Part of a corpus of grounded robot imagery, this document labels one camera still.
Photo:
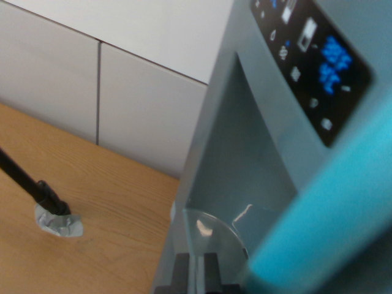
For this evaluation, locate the black tripod leg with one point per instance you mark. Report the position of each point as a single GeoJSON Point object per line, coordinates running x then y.
{"type": "Point", "coordinates": [21, 176]}

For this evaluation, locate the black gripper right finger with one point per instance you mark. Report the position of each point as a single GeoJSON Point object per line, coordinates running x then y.
{"type": "Point", "coordinates": [212, 269]}

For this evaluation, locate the black temperature display panel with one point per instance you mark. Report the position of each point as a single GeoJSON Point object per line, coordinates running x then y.
{"type": "Point", "coordinates": [330, 101]}

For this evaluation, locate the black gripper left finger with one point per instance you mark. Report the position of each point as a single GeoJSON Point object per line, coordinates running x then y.
{"type": "Point", "coordinates": [181, 269]}

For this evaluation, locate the grey duct tape wad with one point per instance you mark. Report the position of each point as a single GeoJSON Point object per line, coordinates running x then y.
{"type": "Point", "coordinates": [61, 226]}

